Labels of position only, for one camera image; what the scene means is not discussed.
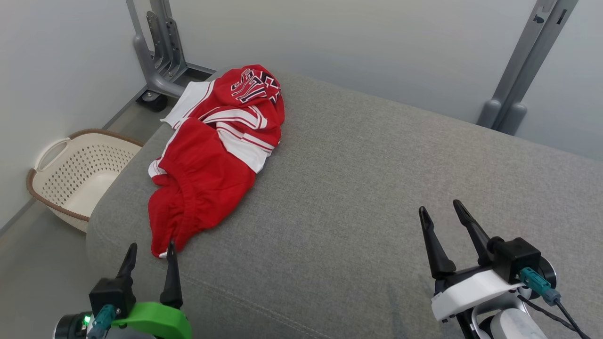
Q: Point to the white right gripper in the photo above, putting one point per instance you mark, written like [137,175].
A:
[471,292]

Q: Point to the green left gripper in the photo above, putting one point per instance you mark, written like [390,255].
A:
[155,320]

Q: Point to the red athletic shorts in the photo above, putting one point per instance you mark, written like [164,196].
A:
[198,188]

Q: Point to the red basketball jersey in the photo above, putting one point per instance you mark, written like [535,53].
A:
[235,117]

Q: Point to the cream plastic laundry basket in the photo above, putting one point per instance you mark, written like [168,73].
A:
[80,179]

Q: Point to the black caster wheel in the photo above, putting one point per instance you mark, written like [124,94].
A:
[151,100]

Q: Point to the grey bracketed metal stand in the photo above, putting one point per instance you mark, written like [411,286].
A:
[160,56]

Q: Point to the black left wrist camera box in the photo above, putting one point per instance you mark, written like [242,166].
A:
[112,294]

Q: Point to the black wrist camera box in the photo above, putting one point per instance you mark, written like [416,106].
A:
[516,259]
[112,294]

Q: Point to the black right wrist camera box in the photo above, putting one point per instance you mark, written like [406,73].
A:
[516,259]

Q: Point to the grey twin metal post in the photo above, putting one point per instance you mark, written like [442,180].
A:
[527,61]

